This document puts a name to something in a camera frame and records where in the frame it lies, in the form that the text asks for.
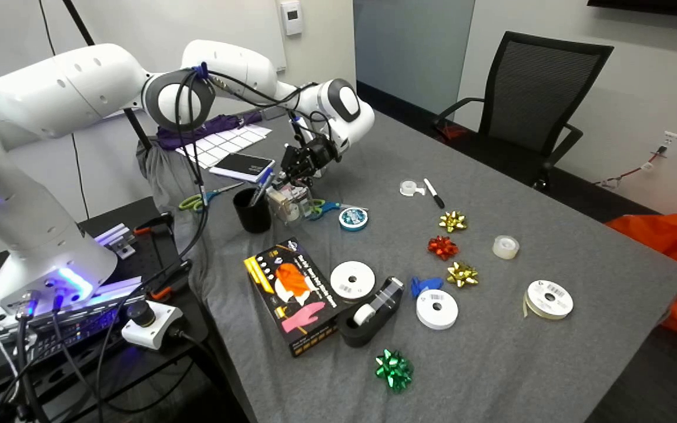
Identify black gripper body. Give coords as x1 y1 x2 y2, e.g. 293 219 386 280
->
278 129 337 185

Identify blue pen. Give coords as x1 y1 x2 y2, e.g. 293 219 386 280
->
246 169 279 212

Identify blue and green scissors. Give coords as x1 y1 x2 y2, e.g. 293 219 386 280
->
302 197 340 224

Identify black notebook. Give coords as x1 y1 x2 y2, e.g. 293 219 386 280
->
207 151 279 185

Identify black cup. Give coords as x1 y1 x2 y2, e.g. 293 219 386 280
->
229 185 274 236

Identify teal ribbon spool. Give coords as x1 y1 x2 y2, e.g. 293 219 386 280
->
335 202 374 233

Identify purple cloth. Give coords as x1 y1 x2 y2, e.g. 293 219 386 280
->
152 110 266 153

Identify small white tape roll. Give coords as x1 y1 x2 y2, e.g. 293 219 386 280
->
396 178 427 199

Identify white ribbon spool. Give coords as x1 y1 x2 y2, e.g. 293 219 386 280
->
327 258 379 304
413 287 463 334

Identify black box with orange print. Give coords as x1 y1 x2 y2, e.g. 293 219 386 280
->
241 238 350 360

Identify black marker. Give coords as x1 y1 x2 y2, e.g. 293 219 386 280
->
420 177 448 212

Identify black tape dispenser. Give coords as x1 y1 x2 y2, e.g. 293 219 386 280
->
337 272 407 351

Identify red gift bow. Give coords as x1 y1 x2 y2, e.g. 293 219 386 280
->
424 233 460 264

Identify blue gift bow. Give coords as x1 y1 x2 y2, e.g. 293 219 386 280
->
407 272 447 300

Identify gold gift bow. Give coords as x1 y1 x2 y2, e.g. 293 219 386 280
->
437 209 470 236
444 262 482 291

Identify green gift bow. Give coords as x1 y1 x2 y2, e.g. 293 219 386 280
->
370 346 416 394

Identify whiteboard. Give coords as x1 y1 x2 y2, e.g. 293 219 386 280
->
0 0 288 148

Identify black office chair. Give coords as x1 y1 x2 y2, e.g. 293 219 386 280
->
429 28 615 193

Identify black tripod pole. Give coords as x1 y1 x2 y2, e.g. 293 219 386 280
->
60 0 154 151

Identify grey tablecloth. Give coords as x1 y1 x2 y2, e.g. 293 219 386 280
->
135 97 677 423

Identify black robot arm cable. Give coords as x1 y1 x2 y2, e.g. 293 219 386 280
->
172 64 334 197

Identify green handled scissors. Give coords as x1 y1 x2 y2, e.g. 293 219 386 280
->
176 185 234 216

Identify white wall thermostat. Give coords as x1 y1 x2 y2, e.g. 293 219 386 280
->
278 0 305 41

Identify silver metal bracket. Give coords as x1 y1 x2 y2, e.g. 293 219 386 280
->
92 222 139 262

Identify silver robot base rail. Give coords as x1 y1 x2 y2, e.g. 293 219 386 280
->
0 272 149 360

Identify black wall screen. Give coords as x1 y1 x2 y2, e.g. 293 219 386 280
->
585 0 677 24

